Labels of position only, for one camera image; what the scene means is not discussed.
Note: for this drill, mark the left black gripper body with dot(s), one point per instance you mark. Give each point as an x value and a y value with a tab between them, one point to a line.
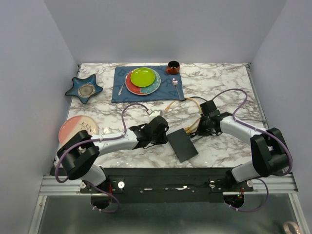
160	139

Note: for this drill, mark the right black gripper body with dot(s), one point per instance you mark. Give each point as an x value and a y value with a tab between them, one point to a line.
204	128

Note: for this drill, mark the black network switch box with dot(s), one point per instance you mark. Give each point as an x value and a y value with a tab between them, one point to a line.
182	145

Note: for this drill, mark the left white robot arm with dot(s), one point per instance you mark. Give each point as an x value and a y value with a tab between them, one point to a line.
77	156

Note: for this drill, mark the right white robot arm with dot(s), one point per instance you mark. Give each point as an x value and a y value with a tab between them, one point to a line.
270	154

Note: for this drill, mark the blue cloth placemat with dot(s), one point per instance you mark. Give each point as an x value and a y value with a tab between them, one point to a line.
166	91

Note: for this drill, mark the red and teal plate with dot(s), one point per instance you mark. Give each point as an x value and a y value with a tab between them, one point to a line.
142	91

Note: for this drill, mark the silver fork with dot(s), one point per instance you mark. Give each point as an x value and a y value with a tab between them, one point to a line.
120	90

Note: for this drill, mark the silver spoon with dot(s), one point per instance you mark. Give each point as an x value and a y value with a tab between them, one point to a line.
176	84

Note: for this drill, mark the lime green plate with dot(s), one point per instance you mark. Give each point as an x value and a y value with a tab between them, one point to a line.
142	77

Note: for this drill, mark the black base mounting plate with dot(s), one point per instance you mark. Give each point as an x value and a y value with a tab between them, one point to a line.
170	185

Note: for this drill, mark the brown ceramic mug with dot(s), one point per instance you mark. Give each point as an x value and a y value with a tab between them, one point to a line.
173	68

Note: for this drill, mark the pink and cream plate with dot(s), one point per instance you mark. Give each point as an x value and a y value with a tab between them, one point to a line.
76	124

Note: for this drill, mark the blue star shaped dish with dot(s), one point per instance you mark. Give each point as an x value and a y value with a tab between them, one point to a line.
84	88

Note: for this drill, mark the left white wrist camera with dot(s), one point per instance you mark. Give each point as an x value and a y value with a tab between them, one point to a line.
155	113

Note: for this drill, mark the aluminium rail frame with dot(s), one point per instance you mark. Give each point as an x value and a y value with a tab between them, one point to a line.
277	185

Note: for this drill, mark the pink ring object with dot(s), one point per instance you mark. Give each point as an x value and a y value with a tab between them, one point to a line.
291	228

